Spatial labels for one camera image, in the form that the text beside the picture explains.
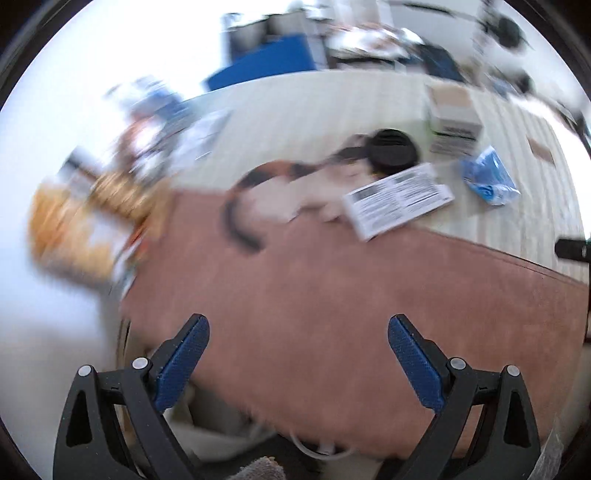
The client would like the dark fleece clothing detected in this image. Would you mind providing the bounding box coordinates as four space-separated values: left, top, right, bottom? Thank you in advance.
231 456 289 480

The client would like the black round lid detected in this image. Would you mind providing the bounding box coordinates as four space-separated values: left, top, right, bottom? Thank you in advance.
367 129 421 174

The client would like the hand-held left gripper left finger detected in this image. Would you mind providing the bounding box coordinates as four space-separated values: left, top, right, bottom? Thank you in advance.
53 314 211 480

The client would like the white wipes packet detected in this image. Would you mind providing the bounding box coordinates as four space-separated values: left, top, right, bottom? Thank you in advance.
175 108 234 160

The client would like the yellow chip bag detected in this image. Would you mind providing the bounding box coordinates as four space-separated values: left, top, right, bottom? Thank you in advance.
28 182 139 284

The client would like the white cardboard box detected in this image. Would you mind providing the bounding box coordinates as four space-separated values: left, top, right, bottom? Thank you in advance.
426 83 483 158

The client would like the white cable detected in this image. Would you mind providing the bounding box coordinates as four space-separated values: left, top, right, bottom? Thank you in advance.
291 429 370 460

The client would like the blue board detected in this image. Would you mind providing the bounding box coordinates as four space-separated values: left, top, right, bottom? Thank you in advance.
203 34 324 93

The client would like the cat print table mat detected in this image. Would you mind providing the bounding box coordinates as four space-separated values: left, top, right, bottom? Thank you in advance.
120 69 591 462

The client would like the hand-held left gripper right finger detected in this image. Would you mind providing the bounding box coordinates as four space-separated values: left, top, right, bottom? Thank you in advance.
388 314 541 480

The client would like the small brown card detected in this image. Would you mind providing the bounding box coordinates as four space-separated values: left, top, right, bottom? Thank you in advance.
529 138 557 162

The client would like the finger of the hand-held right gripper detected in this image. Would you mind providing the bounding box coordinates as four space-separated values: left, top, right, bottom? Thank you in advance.
555 237 591 263

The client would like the white medicine box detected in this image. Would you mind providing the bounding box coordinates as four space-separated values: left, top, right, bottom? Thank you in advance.
342 162 455 243

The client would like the blue plastic bag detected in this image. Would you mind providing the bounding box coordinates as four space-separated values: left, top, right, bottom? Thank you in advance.
462 145 522 207

